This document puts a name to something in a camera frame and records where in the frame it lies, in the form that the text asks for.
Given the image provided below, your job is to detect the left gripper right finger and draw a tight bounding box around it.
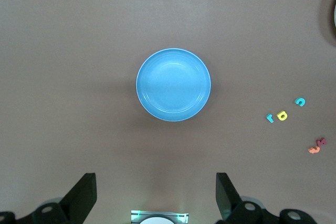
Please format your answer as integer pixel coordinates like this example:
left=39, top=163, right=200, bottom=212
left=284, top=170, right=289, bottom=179
left=215, top=173, right=246, bottom=221

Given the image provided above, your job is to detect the blue plate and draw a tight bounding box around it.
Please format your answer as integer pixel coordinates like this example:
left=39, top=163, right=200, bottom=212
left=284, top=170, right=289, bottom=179
left=135, top=48, right=212, bottom=123

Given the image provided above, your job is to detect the brown table cover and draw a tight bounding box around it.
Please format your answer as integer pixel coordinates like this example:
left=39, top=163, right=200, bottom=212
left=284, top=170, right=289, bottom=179
left=0, top=0, right=336, bottom=224

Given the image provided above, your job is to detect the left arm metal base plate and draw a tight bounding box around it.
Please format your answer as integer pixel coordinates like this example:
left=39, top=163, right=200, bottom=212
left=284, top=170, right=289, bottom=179
left=130, top=210, right=190, bottom=224

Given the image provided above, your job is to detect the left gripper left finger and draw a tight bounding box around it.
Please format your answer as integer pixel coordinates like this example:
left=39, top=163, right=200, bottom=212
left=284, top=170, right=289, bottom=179
left=60, top=173, right=98, bottom=221

